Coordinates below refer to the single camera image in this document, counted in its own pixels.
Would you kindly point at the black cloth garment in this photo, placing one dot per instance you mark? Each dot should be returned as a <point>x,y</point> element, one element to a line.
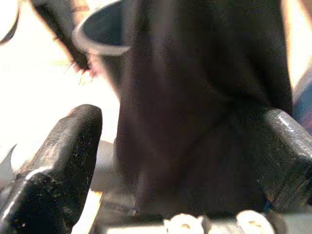
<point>195,109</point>

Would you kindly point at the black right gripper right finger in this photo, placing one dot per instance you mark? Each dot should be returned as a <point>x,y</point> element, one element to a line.
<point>287,156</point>

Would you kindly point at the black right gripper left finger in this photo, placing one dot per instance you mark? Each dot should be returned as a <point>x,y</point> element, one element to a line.
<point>56,170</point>

